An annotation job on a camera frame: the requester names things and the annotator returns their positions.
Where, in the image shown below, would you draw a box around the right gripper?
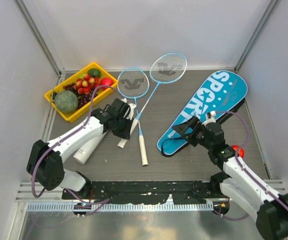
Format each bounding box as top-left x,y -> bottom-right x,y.
172,115 -> 213,150

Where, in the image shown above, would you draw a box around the white shuttlecock tube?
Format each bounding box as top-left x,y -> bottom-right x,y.
73,133 -> 106,165

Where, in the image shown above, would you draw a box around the blue racket bag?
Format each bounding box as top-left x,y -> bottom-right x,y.
157,70 -> 248,157

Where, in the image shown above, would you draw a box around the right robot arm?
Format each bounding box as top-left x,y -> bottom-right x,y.
172,116 -> 288,240

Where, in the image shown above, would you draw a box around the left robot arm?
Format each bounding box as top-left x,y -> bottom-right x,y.
26,98 -> 136,199

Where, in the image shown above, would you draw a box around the red apple in bin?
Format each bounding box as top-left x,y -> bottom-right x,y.
100,77 -> 114,90

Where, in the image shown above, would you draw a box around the dark purple grapes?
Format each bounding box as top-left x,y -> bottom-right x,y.
63,83 -> 94,109

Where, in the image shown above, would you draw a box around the red cherry bunch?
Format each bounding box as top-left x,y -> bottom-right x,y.
73,73 -> 100,95

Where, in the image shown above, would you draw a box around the green lime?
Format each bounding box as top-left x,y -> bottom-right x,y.
88,68 -> 101,78

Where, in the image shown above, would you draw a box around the green melon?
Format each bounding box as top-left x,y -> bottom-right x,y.
54,90 -> 78,113

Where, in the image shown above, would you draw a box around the red apple on table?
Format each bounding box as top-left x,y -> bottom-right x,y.
231,145 -> 245,158

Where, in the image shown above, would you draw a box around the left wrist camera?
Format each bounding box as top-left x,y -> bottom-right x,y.
121,98 -> 137,120

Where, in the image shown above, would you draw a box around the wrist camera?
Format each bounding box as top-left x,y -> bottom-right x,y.
202,111 -> 216,126
121,98 -> 137,120

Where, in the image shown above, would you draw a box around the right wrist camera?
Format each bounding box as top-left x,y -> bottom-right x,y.
202,111 -> 216,126

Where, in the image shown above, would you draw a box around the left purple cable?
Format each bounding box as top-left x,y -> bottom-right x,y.
31,84 -> 118,216

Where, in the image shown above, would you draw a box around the purple cable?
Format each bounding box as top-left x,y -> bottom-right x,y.
31,84 -> 118,216
213,111 -> 288,240

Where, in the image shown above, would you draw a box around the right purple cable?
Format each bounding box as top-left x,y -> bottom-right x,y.
213,111 -> 288,240

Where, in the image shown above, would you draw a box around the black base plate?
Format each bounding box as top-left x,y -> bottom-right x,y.
61,180 -> 239,205

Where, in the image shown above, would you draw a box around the white cable duct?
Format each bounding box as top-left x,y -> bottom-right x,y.
26,201 -> 214,212

